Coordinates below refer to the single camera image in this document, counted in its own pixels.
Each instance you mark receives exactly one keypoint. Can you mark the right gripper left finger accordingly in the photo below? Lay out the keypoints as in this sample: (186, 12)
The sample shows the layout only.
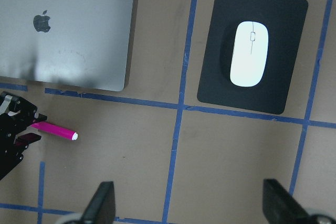
(101, 208)

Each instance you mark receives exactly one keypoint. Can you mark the pink marker pen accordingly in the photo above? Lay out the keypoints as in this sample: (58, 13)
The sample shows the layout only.
(56, 130)

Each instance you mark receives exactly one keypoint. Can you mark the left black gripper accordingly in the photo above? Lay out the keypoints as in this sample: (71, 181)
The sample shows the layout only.
(17, 114)

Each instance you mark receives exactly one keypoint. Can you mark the black mousepad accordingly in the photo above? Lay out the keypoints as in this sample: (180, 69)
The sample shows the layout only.
(284, 20)

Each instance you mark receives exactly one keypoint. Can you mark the grey closed laptop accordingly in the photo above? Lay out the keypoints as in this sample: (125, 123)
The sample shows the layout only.
(81, 43)

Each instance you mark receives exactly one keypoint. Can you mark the white computer mouse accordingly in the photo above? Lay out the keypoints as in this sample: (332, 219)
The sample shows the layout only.
(249, 54)

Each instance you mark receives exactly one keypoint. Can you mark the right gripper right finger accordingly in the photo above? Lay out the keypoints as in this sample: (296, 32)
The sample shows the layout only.
(280, 207)

